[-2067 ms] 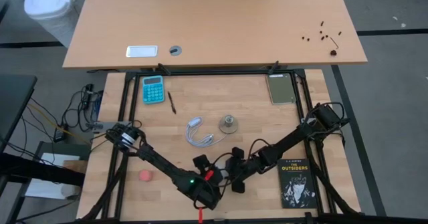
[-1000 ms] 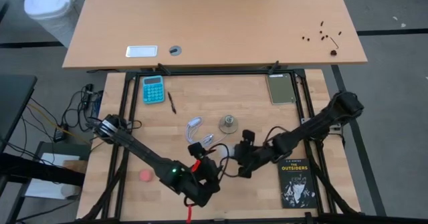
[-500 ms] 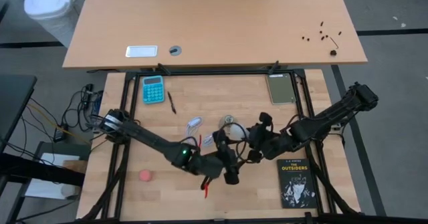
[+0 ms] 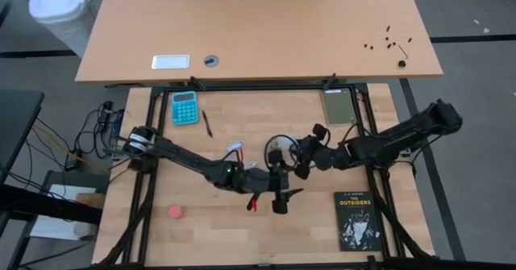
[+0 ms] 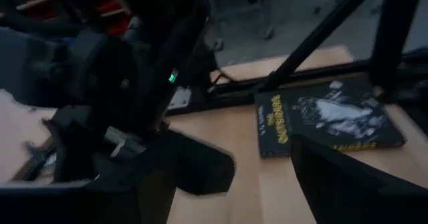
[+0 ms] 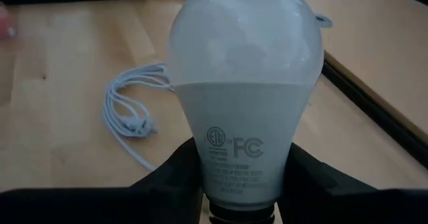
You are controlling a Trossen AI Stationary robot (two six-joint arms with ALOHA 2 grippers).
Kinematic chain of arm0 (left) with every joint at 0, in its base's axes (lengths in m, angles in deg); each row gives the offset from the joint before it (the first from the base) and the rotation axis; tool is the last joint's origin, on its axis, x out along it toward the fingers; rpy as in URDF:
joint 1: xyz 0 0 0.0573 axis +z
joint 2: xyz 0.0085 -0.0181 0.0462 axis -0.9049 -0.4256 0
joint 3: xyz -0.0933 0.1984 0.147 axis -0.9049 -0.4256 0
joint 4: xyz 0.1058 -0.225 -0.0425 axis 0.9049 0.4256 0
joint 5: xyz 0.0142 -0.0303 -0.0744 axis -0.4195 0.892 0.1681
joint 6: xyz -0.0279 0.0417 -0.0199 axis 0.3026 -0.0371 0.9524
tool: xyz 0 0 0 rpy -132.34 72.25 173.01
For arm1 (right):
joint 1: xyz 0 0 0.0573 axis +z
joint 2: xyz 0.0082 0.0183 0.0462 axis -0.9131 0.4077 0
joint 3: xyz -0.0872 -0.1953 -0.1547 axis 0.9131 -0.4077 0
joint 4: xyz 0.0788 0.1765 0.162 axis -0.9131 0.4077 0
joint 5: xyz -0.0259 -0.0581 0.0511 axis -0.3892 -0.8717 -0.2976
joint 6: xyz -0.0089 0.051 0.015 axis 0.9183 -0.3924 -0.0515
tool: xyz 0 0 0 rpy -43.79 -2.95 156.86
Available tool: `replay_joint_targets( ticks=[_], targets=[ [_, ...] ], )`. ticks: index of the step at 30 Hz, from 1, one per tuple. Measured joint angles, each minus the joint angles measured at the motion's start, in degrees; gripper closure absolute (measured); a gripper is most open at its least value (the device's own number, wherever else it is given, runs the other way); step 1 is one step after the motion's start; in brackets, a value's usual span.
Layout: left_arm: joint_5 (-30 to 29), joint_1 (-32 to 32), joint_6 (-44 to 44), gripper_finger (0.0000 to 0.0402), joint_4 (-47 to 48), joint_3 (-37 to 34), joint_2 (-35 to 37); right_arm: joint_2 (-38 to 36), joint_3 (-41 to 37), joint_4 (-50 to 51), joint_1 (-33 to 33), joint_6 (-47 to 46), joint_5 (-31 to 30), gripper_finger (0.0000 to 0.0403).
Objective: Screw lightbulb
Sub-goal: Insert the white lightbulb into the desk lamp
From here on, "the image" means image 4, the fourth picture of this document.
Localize olive green notebook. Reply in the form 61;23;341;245
320;87;359;127

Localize yellow floor cable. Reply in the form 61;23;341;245
34;123;110;175

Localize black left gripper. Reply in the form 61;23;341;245
236;148;305;215

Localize black pen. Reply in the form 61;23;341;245
202;110;214;139

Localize white paper sheet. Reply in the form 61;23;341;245
30;185;98;241

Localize black paperback book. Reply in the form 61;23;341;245
333;191;384;253

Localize silver rectangular plate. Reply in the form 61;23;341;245
151;54;191;70

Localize light wooden desk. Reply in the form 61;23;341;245
74;0;444;85

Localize white trash bin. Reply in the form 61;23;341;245
28;0;96;57

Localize black side table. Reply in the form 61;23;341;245
0;90;45;182

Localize black power adapter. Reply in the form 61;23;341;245
64;151;82;172

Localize white lamp power cord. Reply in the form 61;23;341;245
227;139;260;171

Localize black floor cable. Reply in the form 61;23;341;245
35;102;126;162

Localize pink round object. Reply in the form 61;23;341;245
167;204;185;220

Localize black stand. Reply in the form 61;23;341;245
0;171;104;270

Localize teal flat tray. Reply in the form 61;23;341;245
171;90;200;127

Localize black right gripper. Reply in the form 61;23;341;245
293;123;347;181

